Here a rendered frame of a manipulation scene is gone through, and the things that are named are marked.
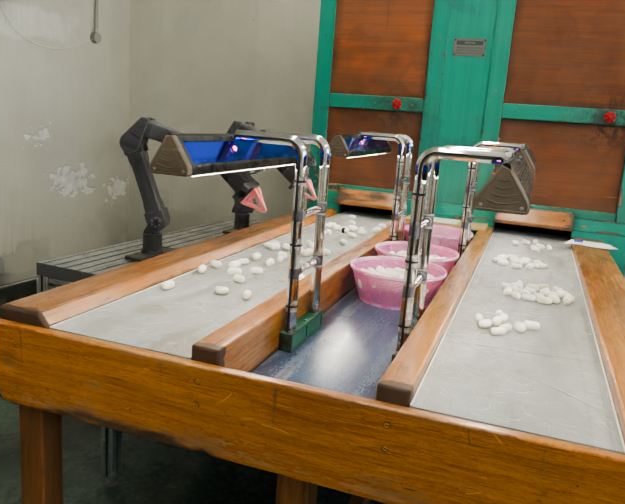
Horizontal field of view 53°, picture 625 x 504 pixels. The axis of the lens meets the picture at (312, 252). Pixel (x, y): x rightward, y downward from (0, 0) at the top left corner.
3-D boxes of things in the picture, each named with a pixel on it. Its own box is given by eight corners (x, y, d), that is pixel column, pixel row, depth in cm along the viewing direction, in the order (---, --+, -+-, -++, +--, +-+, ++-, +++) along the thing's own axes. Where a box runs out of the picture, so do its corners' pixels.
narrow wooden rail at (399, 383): (369, 448, 99) (376, 382, 96) (477, 250, 266) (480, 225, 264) (403, 456, 97) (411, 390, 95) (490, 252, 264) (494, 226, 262)
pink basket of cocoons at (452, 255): (377, 286, 188) (380, 256, 186) (367, 266, 214) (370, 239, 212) (465, 292, 189) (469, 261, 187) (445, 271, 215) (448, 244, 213)
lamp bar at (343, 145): (324, 155, 200) (325, 132, 199) (372, 151, 258) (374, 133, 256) (348, 158, 198) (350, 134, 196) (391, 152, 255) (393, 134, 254)
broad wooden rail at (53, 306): (1, 393, 124) (-2, 303, 120) (311, 244, 291) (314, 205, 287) (50, 406, 120) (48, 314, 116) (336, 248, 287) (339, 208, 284)
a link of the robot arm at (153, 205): (172, 225, 210) (142, 130, 204) (168, 228, 204) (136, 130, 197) (155, 230, 211) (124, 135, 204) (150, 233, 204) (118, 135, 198)
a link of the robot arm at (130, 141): (225, 147, 206) (137, 111, 204) (220, 148, 197) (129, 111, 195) (212, 182, 208) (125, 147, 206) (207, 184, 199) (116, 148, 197)
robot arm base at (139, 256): (179, 229, 215) (162, 226, 218) (141, 237, 197) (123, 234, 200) (178, 251, 217) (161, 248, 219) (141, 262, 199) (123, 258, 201)
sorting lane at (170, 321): (48, 337, 117) (48, 326, 116) (338, 218, 284) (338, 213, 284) (189, 369, 107) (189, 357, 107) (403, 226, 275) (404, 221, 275)
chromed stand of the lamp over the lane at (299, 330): (210, 336, 136) (218, 128, 127) (249, 312, 155) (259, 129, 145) (291, 353, 130) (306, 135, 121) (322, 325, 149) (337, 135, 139)
